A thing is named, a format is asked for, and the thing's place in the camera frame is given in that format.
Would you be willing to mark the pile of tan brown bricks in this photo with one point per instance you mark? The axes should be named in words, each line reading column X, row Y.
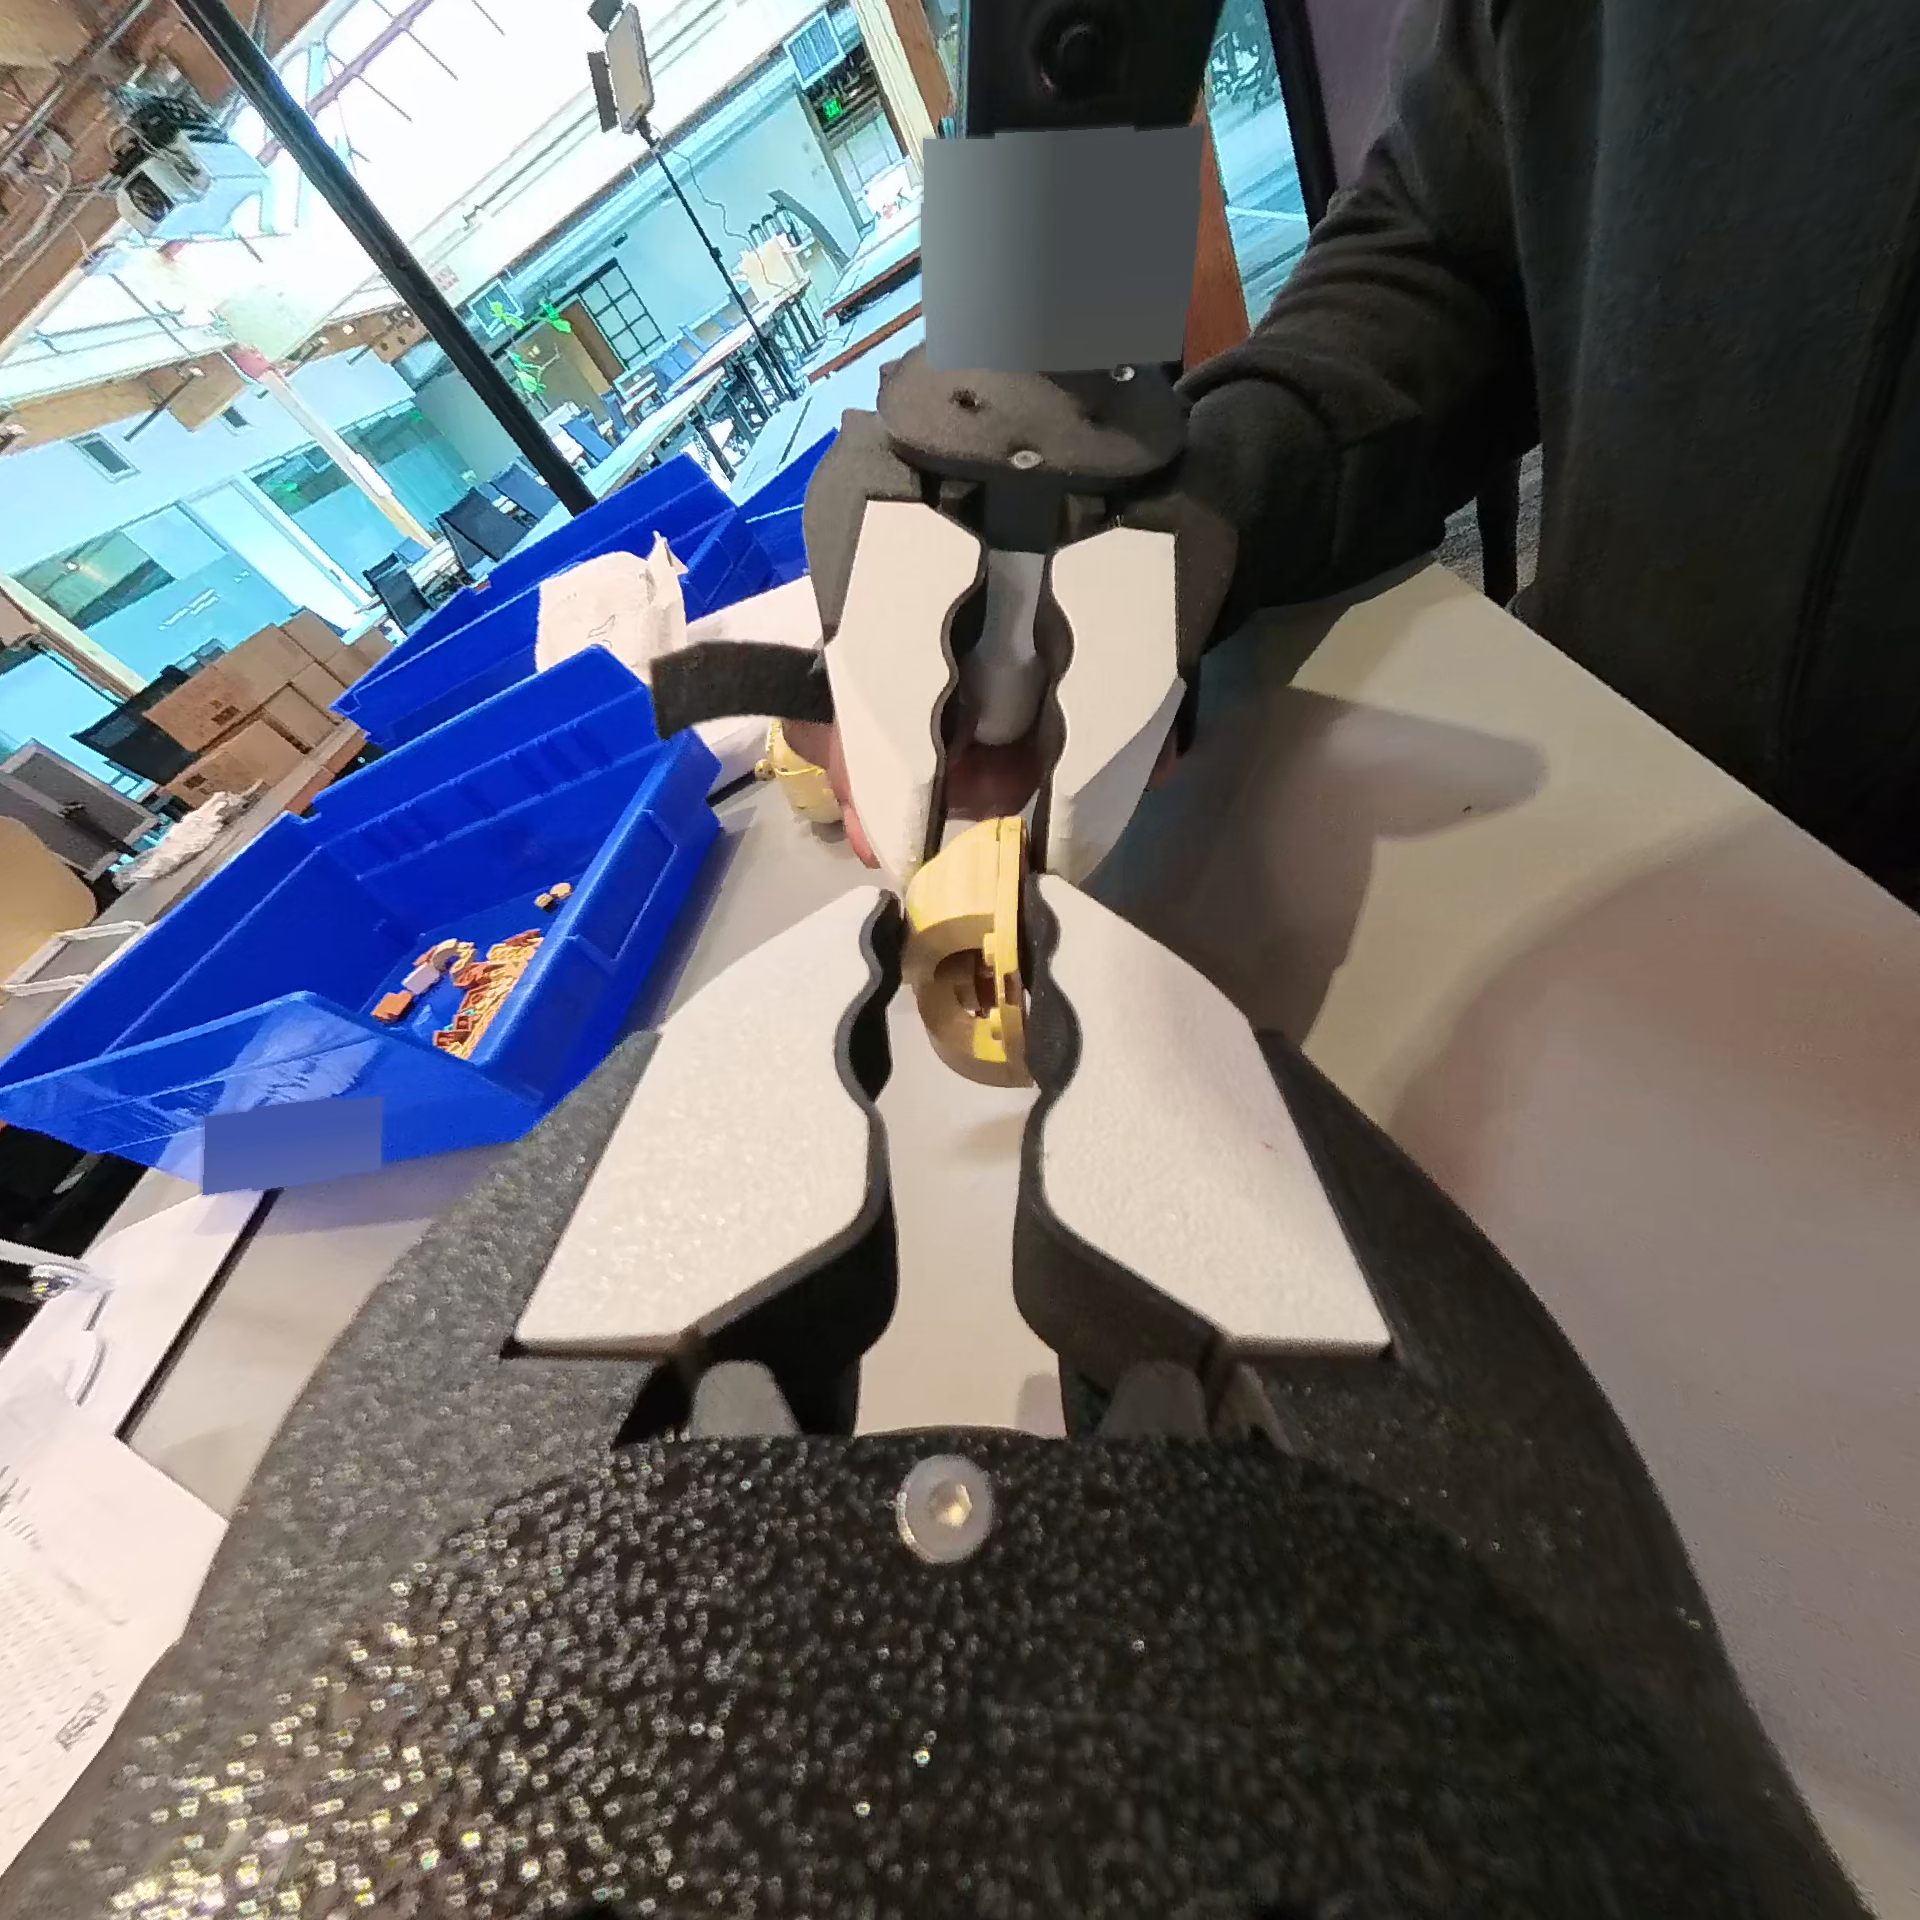
column 481, row 975

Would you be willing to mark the black pole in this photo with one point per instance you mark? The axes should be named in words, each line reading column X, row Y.
column 388, row 254

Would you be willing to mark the tan curved brick assembly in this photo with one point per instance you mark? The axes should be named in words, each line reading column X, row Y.
column 968, row 944

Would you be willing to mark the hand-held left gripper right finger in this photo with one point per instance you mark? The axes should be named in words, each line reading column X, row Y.
column 1200, row 1186

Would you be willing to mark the blue plastic bin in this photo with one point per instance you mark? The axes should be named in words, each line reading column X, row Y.
column 787, row 480
column 481, row 630
column 299, row 931

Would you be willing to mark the light wooden chair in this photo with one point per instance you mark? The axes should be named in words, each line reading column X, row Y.
column 38, row 902

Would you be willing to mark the white crumpled bag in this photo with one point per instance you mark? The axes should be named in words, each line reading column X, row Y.
column 609, row 599

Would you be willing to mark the black equipment case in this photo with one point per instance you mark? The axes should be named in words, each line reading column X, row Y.
column 75, row 811

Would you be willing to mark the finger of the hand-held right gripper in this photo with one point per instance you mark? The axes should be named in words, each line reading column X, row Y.
column 1118, row 661
column 891, row 646

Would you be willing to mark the stack of cardboard boxes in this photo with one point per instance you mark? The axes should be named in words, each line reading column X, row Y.
column 254, row 722

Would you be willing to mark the yellowish tan brick cluster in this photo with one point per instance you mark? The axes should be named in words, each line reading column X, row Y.
column 803, row 781

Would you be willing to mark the grey desk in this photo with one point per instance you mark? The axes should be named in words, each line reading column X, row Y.
column 1575, row 975

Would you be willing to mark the person's right hand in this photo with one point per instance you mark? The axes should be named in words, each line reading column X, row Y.
column 996, row 773

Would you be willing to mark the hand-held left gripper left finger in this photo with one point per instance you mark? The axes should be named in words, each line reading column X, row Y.
column 704, row 1186

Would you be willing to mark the white printed paper bag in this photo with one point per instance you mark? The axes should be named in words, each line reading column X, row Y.
column 75, row 1575

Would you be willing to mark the black light stand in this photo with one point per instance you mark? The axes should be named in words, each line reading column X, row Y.
column 674, row 196

